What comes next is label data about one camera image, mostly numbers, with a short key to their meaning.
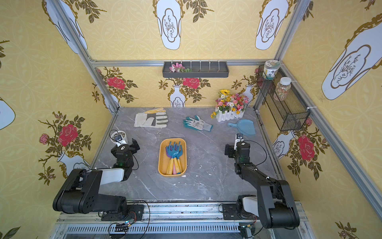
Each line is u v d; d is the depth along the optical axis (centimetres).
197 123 110
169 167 86
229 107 101
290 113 80
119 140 77
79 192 44
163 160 92
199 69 92
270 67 84
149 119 113
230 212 73
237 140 81
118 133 98
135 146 86
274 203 42
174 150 92
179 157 92
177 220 73
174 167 86
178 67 88
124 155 70
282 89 72
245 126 110
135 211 73
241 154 69
